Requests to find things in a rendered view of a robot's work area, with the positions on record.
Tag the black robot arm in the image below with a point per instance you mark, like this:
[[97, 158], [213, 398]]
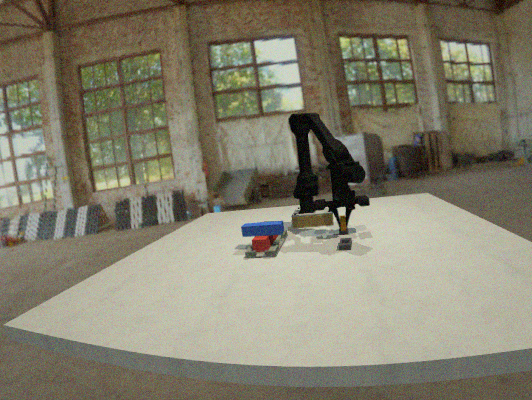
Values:
[[343, 168]]

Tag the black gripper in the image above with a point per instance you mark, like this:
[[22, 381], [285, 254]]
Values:
[[321, 204]]

